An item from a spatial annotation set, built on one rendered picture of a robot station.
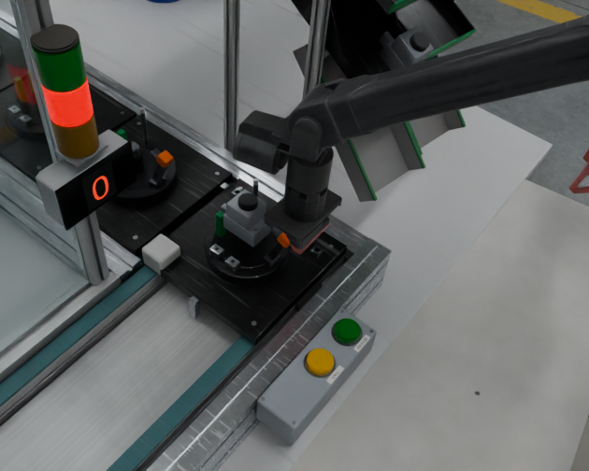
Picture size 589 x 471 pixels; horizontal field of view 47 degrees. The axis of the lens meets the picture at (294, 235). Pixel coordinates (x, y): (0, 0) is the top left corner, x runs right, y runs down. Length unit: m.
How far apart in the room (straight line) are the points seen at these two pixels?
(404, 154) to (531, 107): 1.99
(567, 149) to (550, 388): 1.94
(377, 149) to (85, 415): 0.65
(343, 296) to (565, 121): 2.23
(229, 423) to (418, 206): 0.63
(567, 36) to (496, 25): 2.97
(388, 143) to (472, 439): 0.52
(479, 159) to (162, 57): 0.77
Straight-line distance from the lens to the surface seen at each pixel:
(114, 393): 1.07
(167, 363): 1.08
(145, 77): 1.65
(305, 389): 1.01
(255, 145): 0.89
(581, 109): 3.31
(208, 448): 0.97
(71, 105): 0.82
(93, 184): 0.91
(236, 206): 1.04
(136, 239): 1.16
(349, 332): 1.05
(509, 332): 1.27
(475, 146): 1.57
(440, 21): 1.26
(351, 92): 0.80
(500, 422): 1.17
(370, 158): 1.22
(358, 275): 1.13
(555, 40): 0.73
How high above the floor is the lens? 1.86
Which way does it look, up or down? 50 degrees down
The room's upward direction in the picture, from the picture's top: 7 degrees clockwise
